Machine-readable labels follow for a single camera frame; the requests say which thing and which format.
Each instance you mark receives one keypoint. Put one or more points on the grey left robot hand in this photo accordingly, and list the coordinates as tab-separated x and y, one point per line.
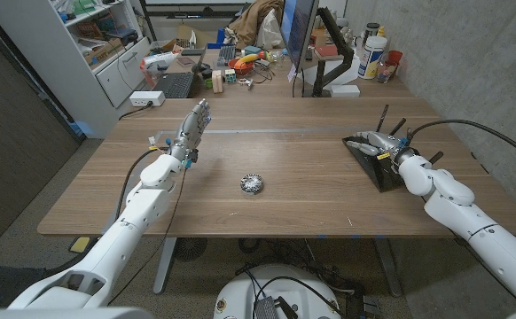
189	130

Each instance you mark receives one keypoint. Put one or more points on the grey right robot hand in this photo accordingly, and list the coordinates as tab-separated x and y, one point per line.
382	142

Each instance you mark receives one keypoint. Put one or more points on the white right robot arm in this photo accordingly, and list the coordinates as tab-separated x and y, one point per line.
475	221

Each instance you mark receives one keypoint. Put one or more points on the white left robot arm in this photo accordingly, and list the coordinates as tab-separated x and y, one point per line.
120	235

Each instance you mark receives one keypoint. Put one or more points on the crumpled foil ball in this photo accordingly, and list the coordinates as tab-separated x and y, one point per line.
252	184

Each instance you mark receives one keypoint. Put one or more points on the black laptop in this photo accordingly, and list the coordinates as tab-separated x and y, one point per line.
176	84

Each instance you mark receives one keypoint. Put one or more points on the white power strip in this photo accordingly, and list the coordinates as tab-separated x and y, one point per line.
146	98

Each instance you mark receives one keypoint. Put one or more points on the beige wooden block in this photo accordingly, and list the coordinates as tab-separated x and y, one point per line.
217	82

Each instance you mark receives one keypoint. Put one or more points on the small white box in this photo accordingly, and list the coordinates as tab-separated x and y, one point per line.
345	91

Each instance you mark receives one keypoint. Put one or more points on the rubik cube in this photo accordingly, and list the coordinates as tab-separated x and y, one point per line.
230	75

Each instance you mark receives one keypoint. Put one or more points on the clear glass cup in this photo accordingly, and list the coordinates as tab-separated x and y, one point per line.
384	73

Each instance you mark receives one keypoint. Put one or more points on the white snack bag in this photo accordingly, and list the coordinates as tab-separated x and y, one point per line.
158	59

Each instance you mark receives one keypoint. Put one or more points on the orange bowl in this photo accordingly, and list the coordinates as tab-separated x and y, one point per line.
241	68

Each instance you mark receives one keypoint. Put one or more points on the white wipes canister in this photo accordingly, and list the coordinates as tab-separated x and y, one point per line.
372	57

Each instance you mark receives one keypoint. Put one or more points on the red cup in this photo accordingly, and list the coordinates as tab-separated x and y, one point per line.
395	57

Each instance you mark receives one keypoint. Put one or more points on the yellow toy banana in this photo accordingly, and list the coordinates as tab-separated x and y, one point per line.
250	58

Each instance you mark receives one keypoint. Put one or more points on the cardboard box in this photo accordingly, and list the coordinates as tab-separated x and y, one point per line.
187	34

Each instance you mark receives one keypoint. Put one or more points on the red book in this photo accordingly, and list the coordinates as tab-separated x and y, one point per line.
326	51

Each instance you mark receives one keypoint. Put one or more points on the dark tumbler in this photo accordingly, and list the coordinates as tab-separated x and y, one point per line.
371	30

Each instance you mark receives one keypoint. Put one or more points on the pink sticky note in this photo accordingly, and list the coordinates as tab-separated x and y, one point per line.
291	73

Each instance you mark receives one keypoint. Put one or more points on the black floor fan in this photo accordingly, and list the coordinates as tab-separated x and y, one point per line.
190	249

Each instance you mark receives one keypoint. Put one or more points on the grey table leg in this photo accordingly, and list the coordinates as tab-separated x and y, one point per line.
387	266
165	266

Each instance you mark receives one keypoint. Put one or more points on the whiteboard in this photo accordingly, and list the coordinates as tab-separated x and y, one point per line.
196	6

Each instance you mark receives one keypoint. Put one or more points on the computer monitor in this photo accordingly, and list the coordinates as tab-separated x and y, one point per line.
300	26

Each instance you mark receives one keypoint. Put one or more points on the white shelf cabinet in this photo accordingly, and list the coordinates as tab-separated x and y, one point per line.
58	66

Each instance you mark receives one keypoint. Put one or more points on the yellow pad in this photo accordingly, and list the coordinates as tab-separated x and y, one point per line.
80	244

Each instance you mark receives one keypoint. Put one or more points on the white robot torso base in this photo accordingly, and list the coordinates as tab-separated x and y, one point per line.
240	292

